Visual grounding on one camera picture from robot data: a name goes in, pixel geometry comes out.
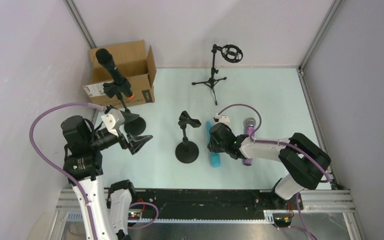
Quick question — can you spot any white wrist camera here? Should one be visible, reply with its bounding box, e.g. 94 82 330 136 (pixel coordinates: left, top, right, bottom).
101 108 125 137
213 114 231 126

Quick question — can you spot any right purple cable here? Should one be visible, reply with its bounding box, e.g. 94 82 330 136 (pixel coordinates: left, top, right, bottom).
216 103 331 184

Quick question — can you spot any black tripod shock-mount stand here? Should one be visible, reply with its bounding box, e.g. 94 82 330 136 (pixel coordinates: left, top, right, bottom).
191 44 243 106

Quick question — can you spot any teal microphone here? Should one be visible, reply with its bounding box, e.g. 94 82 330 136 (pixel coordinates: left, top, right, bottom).
205 121 221 168

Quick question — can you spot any purple glitter microphone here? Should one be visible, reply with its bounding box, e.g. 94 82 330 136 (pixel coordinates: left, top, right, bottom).
242 117 256 166

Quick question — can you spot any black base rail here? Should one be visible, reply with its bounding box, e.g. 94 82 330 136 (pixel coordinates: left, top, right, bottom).
132 188 304 222

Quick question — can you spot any brown cardboard box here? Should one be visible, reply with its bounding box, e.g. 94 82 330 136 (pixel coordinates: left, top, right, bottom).
83 40 157 108

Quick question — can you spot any black round-base mic stand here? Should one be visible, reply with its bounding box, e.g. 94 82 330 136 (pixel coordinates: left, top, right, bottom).
175 110 202 164
103 80 146 136

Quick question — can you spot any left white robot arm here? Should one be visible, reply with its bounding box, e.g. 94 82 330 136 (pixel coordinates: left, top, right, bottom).
61 108 152 240

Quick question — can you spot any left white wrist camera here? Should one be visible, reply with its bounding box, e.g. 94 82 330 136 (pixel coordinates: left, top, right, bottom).
101 108 125 137

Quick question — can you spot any black microphone orange end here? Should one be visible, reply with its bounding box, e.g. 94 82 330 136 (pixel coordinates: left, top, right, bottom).
95 48 134 100

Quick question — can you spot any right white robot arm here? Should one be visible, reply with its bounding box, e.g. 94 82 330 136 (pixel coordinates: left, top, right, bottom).
207 122 332 200

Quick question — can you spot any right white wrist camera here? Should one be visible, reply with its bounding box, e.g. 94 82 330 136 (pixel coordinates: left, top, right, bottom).
213 114 231 126

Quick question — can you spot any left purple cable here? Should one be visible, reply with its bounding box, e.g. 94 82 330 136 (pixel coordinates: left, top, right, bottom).
28 102 108 240

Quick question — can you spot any purple cable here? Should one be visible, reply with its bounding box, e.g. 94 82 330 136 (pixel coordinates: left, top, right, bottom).
216 103 331 184
28 102 108 240

